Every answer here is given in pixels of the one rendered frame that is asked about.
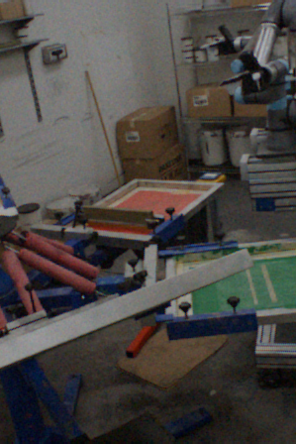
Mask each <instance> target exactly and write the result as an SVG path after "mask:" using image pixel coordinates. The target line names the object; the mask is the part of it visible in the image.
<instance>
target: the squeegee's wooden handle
mask: <svg viewBox="0 0 296 444"><path fill-rule="evenodd" d="M83 213H84V214H86V217H87V221H88V220H89V219H94V220H103V221H113V222H123V223H142V224H147V222H146V219H148V220H154V217H153V211H151V210H141V209H129V208H117V207H106V206H94V205H84V206H83ZM147 225H148V224H147Z"/></svg>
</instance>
